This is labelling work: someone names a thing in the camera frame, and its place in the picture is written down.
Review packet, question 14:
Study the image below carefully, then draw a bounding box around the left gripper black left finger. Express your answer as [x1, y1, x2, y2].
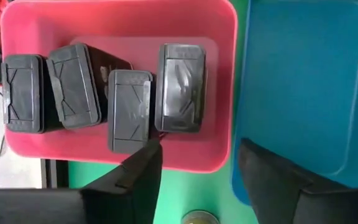
[80, 138, 163, 224]

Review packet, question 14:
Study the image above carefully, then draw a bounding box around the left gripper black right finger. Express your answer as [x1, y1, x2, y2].
[238, 138, 351, 224]

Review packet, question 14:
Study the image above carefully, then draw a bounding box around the black pepper spice tin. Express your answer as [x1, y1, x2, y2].
[107, 68, 154, 154]

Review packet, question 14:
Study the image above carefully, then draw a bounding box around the smoked paprika spice tin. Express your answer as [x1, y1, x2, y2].
[154, 42, 208, 134]

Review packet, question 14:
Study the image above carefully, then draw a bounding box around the blue plastic bin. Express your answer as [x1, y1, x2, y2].
[231, 0, 358, 206]

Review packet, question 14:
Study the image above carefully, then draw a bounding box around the black spice tin with barcode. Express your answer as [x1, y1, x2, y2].
[1, 54, 45, 134]

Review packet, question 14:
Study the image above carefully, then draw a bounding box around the orange-red plastic bin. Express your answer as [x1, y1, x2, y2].
[0, 0, 239, 174]

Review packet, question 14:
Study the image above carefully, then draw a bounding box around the black table frame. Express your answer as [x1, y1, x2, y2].
[40, 159, 70, 189]

